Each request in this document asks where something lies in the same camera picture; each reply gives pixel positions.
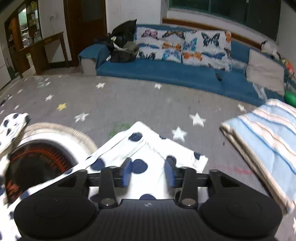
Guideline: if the white polka dot garment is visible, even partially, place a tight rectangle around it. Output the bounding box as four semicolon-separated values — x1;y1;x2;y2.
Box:
1;113;208;240

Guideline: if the folded striped blue cloth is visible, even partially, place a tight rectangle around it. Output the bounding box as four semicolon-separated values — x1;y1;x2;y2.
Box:
220;99;295;214

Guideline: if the blue sofa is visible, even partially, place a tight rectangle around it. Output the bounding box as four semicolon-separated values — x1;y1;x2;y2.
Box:
78;24;292;106

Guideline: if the black bag on sofa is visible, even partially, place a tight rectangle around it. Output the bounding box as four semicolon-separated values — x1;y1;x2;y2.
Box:
93;19;139;63

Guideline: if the butterfly print pillow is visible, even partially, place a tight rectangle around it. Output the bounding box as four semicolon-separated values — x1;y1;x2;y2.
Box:
134;27;232;71

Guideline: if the green ball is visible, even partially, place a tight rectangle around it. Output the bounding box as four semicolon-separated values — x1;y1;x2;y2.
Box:
284;91;296;108

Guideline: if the grey cushion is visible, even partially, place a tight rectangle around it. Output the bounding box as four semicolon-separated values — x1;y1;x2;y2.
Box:
246;49;285;96

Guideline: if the white refrigerator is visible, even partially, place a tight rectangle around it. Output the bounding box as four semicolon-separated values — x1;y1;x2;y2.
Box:
0;47;11;89

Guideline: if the wooden side table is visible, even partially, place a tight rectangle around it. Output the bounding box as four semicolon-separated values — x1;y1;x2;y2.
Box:
19;32;70;75

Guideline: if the colourful toy pile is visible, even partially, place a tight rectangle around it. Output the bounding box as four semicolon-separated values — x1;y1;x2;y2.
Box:
280;58;295;79

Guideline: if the white plush toy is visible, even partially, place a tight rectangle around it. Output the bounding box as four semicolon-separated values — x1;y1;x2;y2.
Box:
261;40;281;60

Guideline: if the dark wooden door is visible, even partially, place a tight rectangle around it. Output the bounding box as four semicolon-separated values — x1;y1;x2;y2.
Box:
63;0;107;66

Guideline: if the wooden display cabinet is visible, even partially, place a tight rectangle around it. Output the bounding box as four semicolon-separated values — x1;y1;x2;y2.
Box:
4;1;42;73

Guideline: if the dark green window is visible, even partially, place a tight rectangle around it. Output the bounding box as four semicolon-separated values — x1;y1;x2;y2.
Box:
169;0;281;40

